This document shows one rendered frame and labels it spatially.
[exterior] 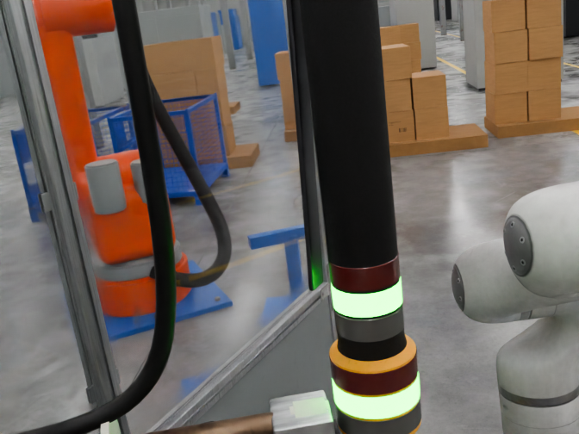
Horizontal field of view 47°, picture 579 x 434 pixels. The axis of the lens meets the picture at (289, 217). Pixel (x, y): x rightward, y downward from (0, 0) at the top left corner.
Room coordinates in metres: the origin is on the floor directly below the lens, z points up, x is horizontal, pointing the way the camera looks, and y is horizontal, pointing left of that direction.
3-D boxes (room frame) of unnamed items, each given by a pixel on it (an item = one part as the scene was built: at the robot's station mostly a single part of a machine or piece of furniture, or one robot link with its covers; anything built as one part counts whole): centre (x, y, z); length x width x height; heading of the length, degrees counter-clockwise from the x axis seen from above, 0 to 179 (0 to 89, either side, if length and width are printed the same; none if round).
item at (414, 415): (0.30, -0.03, 1.54); 0.04 x 0.04 x 0.01
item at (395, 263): (0.30, -0.03, 1.62); 0.03 x 0.03 x 0.01
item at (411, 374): (0.30, -0.03, 1.57); 0.04 x 0.04 x 0.01
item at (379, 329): (0.30, -0.03, 1.59); 0.03 x 0.03 x 0.01
